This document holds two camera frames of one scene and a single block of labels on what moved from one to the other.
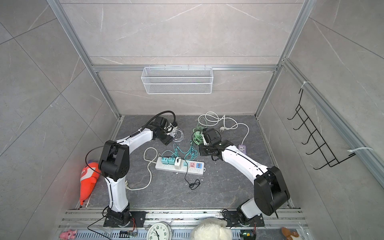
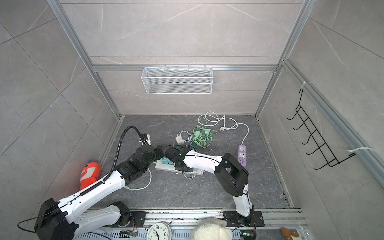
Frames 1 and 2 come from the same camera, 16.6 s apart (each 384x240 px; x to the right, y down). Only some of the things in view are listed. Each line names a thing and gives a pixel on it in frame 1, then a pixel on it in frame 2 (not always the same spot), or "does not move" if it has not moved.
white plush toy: x=211 y=229 does not move
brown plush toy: x=288 y=234 does not move
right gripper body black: x=206 y=150 to x=176 y=167
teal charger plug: x=164 y=160 does not move
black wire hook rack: x=323 y=148 does not move
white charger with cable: x=177 y=134 to x=180 y=140
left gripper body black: x=166 y=138 to x=157 y=153
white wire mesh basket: x=177 y=80 does not move
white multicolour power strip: x=187 y=166 does not move
